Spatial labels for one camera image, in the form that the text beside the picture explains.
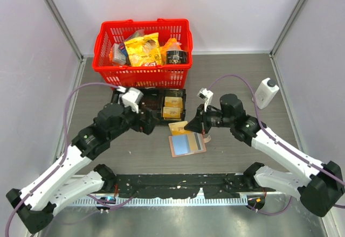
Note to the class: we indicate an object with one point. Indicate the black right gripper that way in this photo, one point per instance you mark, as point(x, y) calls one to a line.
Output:
point(200, 121)

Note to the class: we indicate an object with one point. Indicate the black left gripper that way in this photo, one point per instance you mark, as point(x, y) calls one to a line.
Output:
point(146, 125)

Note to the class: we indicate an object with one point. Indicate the gold credit card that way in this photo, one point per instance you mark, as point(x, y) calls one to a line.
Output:
point(195, 143)
point(177, 128)

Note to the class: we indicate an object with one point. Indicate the pink leather card holder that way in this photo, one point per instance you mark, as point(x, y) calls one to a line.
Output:
point(179, 145)

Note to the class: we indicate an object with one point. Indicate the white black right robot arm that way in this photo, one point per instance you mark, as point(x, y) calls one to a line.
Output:
point(317, 185)

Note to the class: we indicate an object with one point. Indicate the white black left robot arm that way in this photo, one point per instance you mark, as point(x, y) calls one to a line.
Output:
point(38, 203)

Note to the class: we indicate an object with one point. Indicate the dark brown cards in tray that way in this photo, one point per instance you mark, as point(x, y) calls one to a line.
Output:
point(150, 99)

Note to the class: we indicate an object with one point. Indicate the black three-compartment card tray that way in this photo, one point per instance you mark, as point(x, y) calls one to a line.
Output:
point(172, 93)

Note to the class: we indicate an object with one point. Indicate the gold cards in tray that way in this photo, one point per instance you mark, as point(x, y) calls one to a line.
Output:
point(172, 108)

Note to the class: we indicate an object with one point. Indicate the red plastic shopping basket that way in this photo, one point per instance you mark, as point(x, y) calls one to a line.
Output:
point(166, 76)

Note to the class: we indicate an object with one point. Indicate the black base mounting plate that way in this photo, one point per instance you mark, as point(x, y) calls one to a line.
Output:
point(182, 186)

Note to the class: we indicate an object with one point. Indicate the yellow chips bag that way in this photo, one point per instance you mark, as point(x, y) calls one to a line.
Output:
point(144, 50)

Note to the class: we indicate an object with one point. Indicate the black round can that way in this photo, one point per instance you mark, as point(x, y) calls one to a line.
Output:
point(176, 57)

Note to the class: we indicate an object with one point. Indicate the grey small box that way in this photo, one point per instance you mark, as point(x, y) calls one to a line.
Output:
point(116, 57)

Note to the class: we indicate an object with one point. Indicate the white bottle with black cap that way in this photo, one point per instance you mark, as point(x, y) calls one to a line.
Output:
point(265, 93)

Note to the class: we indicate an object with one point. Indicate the orange snack bag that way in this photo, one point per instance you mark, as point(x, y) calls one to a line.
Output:
point(171, 45)

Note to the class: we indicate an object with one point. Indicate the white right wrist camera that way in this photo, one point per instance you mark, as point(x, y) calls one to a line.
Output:
point(206, 95)

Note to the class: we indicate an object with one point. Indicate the left aluminium corner post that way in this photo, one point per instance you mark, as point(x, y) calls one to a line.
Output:
point(63, 26)

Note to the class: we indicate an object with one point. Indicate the aluminium corner post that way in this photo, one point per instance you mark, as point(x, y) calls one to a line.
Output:
point(63, 26)
point(287, 26)

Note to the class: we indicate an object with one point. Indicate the right aluminium corner post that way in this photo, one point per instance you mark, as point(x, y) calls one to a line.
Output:
point(287, 26)

